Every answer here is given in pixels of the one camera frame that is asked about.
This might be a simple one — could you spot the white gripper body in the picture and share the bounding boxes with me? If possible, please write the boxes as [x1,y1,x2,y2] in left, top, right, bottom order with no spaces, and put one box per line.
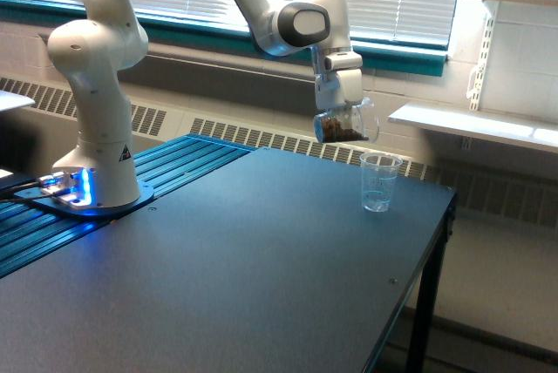
[313,52,363,110]

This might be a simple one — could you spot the clear plastic pouring cup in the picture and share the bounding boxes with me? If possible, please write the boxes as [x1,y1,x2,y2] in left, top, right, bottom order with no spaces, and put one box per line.
[313,97,380,144]

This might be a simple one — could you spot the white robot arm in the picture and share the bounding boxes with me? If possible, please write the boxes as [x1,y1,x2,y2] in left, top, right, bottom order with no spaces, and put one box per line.
[42,0,363,212]

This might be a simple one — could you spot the clear plastic cup on table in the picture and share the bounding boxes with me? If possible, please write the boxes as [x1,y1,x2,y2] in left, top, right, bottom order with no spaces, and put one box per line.
[359,153,403,213]

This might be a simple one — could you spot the black table leg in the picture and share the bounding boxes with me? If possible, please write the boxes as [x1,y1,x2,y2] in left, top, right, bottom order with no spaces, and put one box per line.
[405,203,456,372]

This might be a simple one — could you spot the baseboard radiator heater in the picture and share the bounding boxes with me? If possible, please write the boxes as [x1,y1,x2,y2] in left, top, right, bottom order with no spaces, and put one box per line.
[1,77,557,228]

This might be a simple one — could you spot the white object at left edge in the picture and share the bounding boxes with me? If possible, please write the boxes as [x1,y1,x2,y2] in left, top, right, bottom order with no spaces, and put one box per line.
[0,91,35,112]

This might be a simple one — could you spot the white shelf rail bracket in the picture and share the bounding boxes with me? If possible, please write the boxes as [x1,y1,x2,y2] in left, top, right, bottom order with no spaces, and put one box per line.
[466,0,500,112]

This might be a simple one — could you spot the white wall shelf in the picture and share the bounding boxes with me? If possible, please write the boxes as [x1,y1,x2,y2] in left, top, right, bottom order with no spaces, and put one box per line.
[389,102,557,153]

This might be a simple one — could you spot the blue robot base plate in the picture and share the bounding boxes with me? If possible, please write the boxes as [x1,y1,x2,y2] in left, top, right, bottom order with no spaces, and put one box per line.
[15,183,154,220]

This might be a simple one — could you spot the black cables at base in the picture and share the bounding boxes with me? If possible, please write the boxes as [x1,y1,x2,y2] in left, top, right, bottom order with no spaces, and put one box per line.
[0,176,58,204]

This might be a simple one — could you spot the blue aluminium rail platform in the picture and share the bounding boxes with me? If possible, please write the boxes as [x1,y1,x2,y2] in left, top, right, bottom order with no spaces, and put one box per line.
[1,134,253,276]

